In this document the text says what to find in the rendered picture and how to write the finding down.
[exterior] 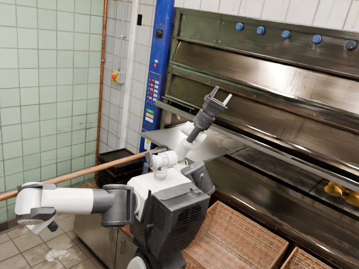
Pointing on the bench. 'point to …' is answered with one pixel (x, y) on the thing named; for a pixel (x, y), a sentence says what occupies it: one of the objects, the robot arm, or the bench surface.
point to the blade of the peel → (210, 152)
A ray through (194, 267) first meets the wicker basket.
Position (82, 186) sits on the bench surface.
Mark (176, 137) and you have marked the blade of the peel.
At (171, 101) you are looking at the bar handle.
